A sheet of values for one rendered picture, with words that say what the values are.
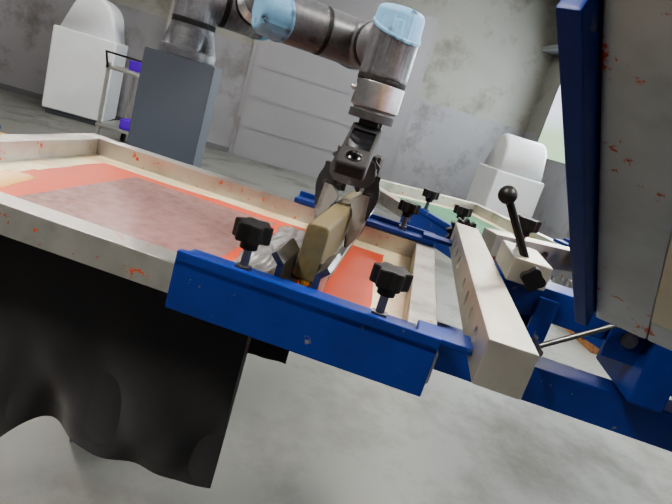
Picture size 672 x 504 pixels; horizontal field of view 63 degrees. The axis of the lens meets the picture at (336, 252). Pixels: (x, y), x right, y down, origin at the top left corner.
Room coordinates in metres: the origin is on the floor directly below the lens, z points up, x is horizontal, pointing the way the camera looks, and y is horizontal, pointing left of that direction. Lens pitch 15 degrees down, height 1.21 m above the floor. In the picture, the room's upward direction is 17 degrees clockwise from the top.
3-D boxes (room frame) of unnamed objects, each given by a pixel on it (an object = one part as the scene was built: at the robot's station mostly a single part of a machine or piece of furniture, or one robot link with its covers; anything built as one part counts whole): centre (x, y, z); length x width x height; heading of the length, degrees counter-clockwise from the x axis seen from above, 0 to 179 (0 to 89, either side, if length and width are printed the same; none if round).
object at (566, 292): (0.83, -0.33, 1.02); 0.17 x 0.06 x 0.05; 85
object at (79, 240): (0.88, 0.23, 0.97); 0.79 x 0.58 x 0.04; 85
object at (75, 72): (7.45, 3.88, 0.79); 0.80 x 0.72 x 1.57; 99
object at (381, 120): (0.89, 0.01, 1.15); 0.09 x 0.08 x 0.12; 175
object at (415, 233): (1.13, -0.04, 0.98); 0.30 x 0.05 x 0.07; 85
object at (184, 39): (1.55, 0.54, 1.25); 0.15 x 0.15 x 0.10
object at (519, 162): (7.07, -1.79, 0.72); 0.74 x 0.62 x 1.43; 8
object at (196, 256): (0.58, 0.01, 0.98); 0.30 x 0.05 x 0.07; 85
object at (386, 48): (0.88, 0.01, 1.31); 0.09 x 0.08 x 0.11; 30
